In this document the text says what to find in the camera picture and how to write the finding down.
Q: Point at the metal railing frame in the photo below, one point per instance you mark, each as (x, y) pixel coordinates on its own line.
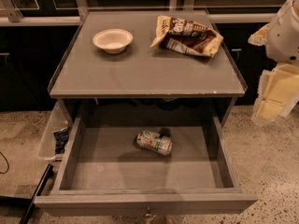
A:
(219, 11)

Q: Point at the clear plastic storage bin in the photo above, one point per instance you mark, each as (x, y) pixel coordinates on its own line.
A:
(55, 123)

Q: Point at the white paper bowl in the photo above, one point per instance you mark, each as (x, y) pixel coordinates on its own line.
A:
(113, 41)

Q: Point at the grey counter cabinet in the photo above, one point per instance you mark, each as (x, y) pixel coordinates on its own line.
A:
(140, 71)

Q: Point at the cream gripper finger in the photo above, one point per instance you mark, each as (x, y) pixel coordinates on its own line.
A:
(278, 94)
(259, 38)

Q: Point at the blue snack packet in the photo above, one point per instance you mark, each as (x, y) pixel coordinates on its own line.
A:
(61, 138)

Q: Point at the grey open top drawer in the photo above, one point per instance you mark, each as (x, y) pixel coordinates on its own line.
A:
(104, 172)

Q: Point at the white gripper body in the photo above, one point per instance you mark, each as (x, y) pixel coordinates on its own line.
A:
(284, 37)

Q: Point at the brown cream chip bag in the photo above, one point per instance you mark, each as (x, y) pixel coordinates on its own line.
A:
(186, 37)

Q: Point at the black floor bar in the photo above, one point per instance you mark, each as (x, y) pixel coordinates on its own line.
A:
(48, 173)

